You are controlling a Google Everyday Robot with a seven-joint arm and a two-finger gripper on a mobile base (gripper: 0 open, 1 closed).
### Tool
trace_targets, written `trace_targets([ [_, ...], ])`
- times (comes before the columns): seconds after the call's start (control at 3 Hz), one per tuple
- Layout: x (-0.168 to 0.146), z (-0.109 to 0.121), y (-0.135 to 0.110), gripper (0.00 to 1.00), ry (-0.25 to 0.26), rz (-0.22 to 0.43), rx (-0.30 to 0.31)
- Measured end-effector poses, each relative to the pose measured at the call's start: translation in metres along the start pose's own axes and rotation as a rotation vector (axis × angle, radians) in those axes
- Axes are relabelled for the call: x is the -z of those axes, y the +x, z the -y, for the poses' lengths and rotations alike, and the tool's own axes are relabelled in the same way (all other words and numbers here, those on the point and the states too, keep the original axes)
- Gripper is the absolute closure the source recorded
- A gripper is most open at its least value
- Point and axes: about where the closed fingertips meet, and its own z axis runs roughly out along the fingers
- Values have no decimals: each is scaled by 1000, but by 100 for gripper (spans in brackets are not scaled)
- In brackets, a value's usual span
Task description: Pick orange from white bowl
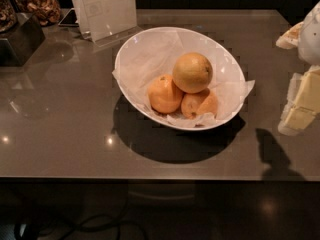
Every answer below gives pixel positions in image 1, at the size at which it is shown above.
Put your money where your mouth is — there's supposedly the lower right orange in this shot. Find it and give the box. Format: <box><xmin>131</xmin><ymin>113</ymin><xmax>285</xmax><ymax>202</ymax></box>
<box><xmin>181</xmin><ymin>89</ymin><xmax>218</xmax><ymax>119</ymax></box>

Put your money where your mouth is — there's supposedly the white oval bowl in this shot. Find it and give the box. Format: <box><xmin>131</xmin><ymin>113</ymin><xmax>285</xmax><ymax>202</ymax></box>
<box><xmin>114</xmin><ymin>26</ymin><xmax>247</xmax><ymax>132</ymax></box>

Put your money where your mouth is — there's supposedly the dark square box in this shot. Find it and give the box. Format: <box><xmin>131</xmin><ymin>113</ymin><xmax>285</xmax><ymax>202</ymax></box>
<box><xmin>0</xmin><ymin>13</ymin><xmax>45</xmax><ymax>67</ymax></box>

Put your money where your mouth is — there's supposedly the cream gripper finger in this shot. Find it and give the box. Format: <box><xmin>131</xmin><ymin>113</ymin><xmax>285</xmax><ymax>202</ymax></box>
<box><xmin>278</xmin><ymin>65</ymin><xmax>320</xmax><ymax>136</ymax></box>
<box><xmin>276</xmin><ymin>22</ymin><xmax>303</xmax><ymax>49</ymax></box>

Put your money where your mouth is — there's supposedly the yellow orange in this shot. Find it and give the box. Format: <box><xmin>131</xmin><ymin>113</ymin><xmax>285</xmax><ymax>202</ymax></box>
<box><xmin>172</xmin><ymin>52</ymin><xmax>213</xmax><ymax>94</ymax></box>

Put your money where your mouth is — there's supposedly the glass jar of dried snacks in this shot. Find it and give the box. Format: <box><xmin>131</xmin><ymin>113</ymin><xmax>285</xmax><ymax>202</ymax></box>
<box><xmin>15</xmin><ymin>0</ymin><xmax>61</xmax><ymax>26</ymax></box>

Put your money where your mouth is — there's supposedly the left glass jar of snacks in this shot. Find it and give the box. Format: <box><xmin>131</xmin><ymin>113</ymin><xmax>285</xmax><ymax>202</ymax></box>
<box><xmin>0</xmin><ymin>0</ymin><xmax>17</xmax><ymax>33</ymax></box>

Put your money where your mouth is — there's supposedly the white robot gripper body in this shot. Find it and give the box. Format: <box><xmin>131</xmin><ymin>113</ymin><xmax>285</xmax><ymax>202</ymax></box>
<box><xmin>298</xmin><ymin>1</ymin><xmax>320</xmax><ymax>65</ymax></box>

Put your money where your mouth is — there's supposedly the clear acrylic sign holder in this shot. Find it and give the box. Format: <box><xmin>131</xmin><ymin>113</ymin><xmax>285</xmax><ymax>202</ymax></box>
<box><xmin>72</xmin><ymin>0</ymin><xmax>140</xmax><ymax>46</ymax></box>

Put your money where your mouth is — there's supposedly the white paper liner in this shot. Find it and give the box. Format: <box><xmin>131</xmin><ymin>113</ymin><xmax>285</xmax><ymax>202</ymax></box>
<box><xmin>111</xmin><ymin>29</ymin><xmax>256</xmax><ymax>129</ymax></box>

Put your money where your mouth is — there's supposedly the black cable under table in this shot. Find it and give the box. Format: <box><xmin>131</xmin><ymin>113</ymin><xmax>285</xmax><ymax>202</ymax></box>
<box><xmin>13</xmin><ymin>183</ymin><xmax>149</xmax><ymax>240</ymax></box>

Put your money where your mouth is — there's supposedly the left orange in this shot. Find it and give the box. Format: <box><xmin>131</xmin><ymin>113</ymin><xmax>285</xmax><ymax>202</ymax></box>
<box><xmin>147</xmin><ymin>74</ymin><xmax>184</xmax><ymax>114</ymax></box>

